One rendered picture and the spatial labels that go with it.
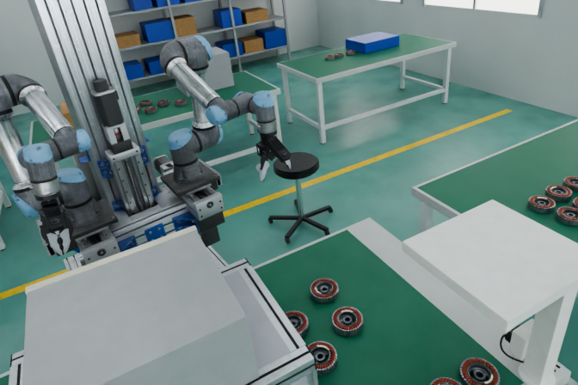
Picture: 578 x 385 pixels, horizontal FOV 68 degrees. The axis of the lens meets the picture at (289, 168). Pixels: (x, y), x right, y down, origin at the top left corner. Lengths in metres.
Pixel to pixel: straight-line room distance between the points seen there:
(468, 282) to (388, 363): 0.50
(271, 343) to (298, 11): 8.06
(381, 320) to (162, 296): 0.89
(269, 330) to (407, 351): 0.58
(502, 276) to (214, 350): 0.72
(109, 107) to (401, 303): 1.42
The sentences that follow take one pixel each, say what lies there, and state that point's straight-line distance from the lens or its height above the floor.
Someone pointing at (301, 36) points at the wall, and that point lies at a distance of 8.97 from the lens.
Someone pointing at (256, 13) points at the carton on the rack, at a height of 0.92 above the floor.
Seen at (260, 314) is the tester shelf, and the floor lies 1.11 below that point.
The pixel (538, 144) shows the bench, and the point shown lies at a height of 0.75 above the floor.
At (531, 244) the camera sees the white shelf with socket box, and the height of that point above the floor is 1.20.
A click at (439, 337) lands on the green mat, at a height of 0.75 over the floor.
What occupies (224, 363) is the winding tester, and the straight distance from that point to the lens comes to 1.02.
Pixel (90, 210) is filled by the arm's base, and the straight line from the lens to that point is 1.99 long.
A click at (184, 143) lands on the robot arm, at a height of 1.24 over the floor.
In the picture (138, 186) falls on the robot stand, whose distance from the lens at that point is 2.16.
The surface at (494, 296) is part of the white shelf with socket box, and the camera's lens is 1.17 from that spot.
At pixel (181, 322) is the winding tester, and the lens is 0.98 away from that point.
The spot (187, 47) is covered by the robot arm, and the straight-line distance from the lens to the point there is 1.89.
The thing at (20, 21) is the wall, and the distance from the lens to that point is 7.81.
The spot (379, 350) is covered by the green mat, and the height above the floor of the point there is 0.75.
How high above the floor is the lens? 2.00
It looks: 28 degrees down
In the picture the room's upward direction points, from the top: 7 degrees counter-clockwise
